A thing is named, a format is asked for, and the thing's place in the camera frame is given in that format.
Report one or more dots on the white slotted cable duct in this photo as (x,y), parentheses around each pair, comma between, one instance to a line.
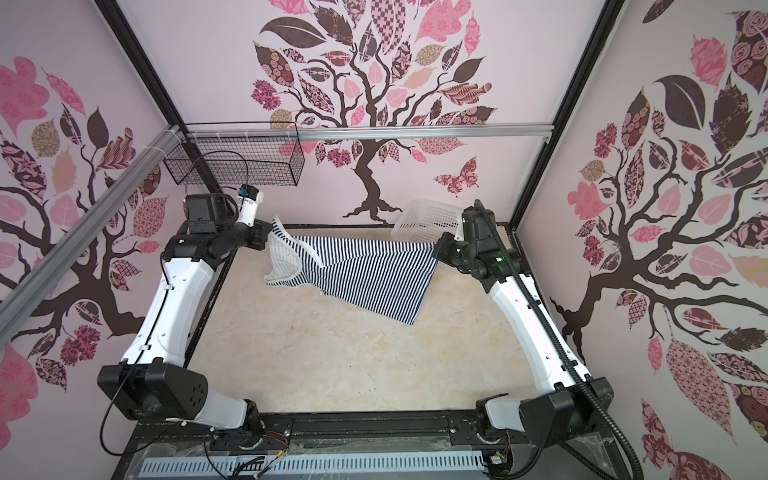
(311,465)

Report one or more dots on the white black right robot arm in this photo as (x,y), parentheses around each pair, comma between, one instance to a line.
(570,402)

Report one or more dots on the silver aluminium back rail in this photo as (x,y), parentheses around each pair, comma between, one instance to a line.
(372,132)

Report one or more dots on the black metal frame post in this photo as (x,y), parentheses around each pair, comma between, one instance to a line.
(124,34)

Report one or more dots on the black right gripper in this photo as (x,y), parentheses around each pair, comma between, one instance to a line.
(442,246)

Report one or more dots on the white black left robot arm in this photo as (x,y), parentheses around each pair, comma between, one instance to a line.
(151,382)

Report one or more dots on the silver aluminium left rail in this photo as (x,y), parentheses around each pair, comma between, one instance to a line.
(19,305)

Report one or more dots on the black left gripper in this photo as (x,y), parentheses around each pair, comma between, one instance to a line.
(259,229)

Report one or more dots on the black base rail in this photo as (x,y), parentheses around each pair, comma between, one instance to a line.
(390,429)

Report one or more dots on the black right frame post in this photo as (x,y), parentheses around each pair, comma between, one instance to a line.
(607,20)

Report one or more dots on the white plastic laundry basket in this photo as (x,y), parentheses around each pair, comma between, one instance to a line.
(425,221)

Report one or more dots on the blue white striped tank top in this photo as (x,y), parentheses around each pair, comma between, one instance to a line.
(389,278)

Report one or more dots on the black wire mesh basket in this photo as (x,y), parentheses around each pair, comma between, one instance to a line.
(260,153)

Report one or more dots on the silver aluminium rail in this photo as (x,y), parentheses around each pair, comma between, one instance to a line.
(19,305)
(372,132)

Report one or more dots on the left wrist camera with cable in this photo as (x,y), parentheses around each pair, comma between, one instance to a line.
(250,197)

